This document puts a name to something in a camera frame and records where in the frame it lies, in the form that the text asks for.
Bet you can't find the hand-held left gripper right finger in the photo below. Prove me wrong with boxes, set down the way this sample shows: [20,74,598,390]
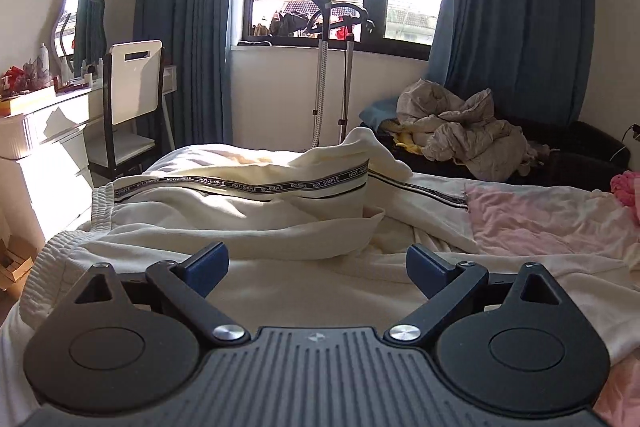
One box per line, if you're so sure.
[383,244,569,349]

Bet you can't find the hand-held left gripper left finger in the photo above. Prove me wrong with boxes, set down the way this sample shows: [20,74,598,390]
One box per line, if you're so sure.
[69,242,252,349]

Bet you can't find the cream pants with striped band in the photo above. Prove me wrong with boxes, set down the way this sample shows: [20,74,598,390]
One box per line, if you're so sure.
[19,127,637,363]

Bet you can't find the bed with pink sheet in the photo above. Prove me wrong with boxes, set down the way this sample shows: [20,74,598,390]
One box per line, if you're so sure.
[0,144,640,427]

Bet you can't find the yellow cloth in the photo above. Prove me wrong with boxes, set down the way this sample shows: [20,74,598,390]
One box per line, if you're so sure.
[390,132,427,156]

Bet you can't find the grey quilt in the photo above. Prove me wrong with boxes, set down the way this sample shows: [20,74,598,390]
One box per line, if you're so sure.
[396,78,547,184]

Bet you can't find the blue pillow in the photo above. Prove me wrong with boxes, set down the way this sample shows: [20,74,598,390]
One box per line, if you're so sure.
[359,99,404,128]

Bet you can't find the cardboard box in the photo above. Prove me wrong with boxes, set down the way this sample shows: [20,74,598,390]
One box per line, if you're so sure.
[0,237,36,294]

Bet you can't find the white dresser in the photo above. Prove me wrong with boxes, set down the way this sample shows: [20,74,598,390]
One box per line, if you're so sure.
[0,84,109,249]

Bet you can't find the black sofa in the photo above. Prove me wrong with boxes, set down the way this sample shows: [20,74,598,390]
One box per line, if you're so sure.
[359,104,632,188]

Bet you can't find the standing garment steamer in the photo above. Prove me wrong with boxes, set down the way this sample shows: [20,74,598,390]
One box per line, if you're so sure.
[305,0,376,152]

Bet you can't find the pink plush blanket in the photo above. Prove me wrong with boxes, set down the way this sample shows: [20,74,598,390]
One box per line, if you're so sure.
[610,171,640,224]

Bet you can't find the blue curtain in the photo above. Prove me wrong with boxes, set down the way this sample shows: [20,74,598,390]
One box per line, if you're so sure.
[132,0,261,154]
[427,0,599,128]

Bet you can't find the red ornament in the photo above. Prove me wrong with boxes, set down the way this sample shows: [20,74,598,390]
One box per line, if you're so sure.
[0,64,32,96]

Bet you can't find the wavy mirror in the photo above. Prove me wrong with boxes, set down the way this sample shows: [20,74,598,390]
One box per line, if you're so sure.
[52,0,108,60]

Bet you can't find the white chair with black frame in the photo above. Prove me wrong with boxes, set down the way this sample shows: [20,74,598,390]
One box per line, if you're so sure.
[87,39,176,184]

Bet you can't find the wall charger with cable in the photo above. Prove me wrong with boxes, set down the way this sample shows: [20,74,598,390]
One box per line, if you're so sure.
[619,123,640,158]

